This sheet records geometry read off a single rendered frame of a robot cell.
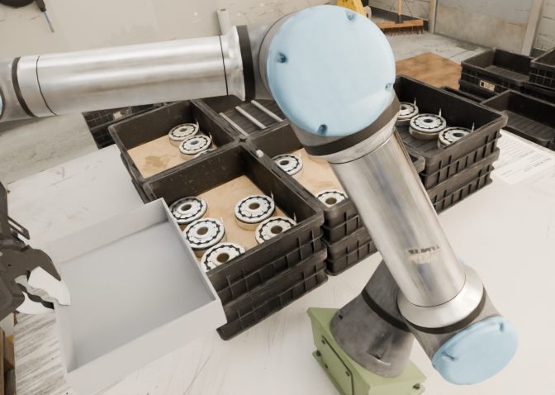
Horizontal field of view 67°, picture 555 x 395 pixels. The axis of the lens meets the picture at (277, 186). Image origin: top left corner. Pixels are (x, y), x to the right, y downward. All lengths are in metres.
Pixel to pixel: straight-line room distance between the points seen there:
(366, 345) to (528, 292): 0.48
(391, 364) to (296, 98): 0.52
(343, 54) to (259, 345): 0.73
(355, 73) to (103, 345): 0.48
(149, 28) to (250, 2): 1.05
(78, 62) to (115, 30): 3.67
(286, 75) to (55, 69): 0.30
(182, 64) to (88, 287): 0.39
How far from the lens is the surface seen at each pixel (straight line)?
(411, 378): 0.85
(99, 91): 0.57
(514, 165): 1.49
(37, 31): 4.18
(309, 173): 1.19
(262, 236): 0.98
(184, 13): 4.37
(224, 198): 1.16
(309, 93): 0.40
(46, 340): 1.22
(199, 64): 0.55
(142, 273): 0.72
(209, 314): 0.59
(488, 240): 1.22
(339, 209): 0.92
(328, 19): 0.40
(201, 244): 1.00
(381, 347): 0.78
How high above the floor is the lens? 1.53
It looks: 37 degrees down
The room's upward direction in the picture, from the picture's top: 10 degrees counter-clockwise
